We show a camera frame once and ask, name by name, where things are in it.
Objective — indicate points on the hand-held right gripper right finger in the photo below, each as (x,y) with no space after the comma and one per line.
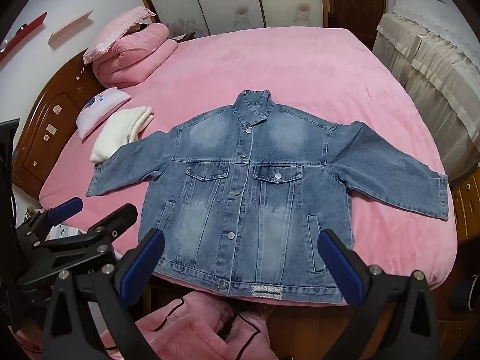
(339,266)

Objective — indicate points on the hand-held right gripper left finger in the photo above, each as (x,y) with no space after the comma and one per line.
(144,260)

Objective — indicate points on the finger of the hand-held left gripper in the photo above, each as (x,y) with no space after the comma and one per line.
(120,214)
(69,206)

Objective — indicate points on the blue denim jacket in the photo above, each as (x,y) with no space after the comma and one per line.
(262,195)

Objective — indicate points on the white printed storage box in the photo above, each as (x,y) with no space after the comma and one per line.
(62,232)

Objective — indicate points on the black stand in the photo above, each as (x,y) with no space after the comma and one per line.
(7,157)

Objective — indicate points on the folded white cloth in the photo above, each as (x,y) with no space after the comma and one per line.
(116,135)

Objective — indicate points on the pink padded garment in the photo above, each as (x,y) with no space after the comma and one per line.
(195,326)

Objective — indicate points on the wooden bed headboard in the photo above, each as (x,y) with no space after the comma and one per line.
(48,120)

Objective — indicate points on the small pink printed pillow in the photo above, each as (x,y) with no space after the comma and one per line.
(101,108)

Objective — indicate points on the dark round object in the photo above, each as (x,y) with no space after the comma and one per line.
(463,294)

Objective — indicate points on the wooden cabinet with knobs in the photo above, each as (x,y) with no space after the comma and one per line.
(467,206)

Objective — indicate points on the folded pink quilt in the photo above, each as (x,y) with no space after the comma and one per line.
(138,56)

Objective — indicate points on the pink lace-trimmed pillow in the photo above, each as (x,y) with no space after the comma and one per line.
(112,30)

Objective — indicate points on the pink plush bed blanket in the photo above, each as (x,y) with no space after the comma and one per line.
(300,63)

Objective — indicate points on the brown wooden door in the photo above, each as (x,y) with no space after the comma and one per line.
(360,3)

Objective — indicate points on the white lace cloth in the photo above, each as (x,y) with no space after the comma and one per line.
(442,11)

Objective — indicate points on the wooden wall shelf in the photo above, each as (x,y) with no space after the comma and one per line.
(71,27)

